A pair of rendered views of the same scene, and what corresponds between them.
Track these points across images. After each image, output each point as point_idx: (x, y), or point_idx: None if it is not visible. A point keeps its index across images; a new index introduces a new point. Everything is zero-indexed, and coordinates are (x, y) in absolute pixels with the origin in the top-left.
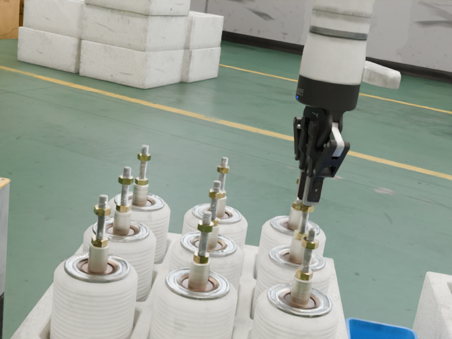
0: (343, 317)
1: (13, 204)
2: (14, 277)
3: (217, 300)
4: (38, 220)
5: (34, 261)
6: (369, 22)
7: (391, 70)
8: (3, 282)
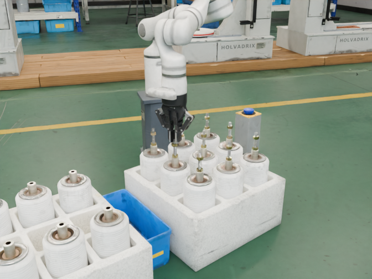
0: (155, 192)
1: None
2: (334, 218)
3: (170, 143)
4: None
5: (352, 229)
6: (161, 68)
7: (151, 87)
8: (244, 150)
